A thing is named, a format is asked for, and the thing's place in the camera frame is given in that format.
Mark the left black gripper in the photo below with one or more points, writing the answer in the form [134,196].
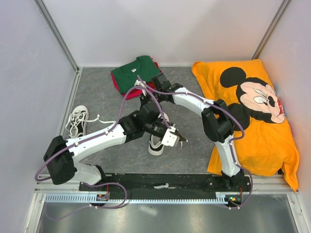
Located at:
[181,138]

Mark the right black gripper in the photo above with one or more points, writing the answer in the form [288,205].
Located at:
[144,99]

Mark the black white sneaker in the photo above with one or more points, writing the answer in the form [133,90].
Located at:
[78,119]
[155,147]

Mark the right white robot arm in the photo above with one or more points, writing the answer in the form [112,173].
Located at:
[218,123]

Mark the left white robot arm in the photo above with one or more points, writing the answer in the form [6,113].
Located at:
[63,156]

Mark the pink folded t-shirt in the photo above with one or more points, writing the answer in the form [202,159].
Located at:
[133,94]

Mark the green folded t-shirt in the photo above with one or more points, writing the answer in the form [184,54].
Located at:
[126,75]

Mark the orange Mickey Mouse pillow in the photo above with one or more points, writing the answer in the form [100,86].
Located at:
[263,139]

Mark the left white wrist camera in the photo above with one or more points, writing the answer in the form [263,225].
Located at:
[170,138]

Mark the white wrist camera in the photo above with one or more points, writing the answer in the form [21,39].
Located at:
[170,138]
[141,86]

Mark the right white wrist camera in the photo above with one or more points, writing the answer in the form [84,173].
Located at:
[141,86]

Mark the grey slotted cable duct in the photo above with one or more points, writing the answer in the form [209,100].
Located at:
[213,198]

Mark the front aluminium rail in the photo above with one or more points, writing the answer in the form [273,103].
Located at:
[261,185]

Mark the right aluminium frame post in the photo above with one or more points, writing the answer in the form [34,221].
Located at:
[271,28]

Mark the aluminium frame post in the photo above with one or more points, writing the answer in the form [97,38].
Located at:
[56,33]
[271,28]

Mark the left aluminium frame post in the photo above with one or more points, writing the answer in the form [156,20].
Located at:
[56,33]

